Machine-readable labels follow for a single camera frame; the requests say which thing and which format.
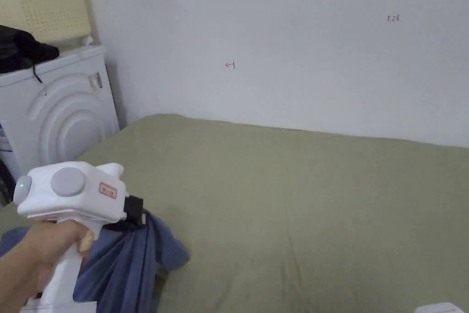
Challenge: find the bed with pale green sheet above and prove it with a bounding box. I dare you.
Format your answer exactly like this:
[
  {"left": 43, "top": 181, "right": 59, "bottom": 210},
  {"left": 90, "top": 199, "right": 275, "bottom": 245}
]
[{"left": 0, "top": 113, "right": 469, "bottom": 313}]

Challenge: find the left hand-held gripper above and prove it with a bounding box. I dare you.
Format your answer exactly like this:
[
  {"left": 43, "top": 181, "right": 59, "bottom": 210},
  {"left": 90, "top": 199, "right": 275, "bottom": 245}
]
[{"left": 13, "top": 161, "right": 154, "bottom": 313}]

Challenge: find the blue garment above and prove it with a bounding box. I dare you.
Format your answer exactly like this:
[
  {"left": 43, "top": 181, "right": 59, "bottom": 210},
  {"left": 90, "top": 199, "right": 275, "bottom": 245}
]
[{"left": 0, "top": 212, "right": 191, "bottom": 313}]

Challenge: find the black cloth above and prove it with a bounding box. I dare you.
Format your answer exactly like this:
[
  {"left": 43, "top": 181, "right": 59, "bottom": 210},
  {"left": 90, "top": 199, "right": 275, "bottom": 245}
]
[{"left": 0, "top": 25, "right": 60, "bottom": 84}]

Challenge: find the white washing machine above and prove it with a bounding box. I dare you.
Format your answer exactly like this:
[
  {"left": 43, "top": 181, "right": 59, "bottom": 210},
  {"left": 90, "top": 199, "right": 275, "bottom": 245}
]
[{"left": 0, "top": 45, "right": 121, "bottom": 207}]

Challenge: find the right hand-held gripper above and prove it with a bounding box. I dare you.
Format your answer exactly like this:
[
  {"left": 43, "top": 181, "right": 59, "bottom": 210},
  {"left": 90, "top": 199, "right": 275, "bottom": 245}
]
[{"left": 414, "top": 302, "right": 467, "bottom": 313}]

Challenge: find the person's left hand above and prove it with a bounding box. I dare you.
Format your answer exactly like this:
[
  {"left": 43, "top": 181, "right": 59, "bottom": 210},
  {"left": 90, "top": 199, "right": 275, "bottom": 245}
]
[{"left": 0, "top": 220, "right": 94, "bottom": 313}]

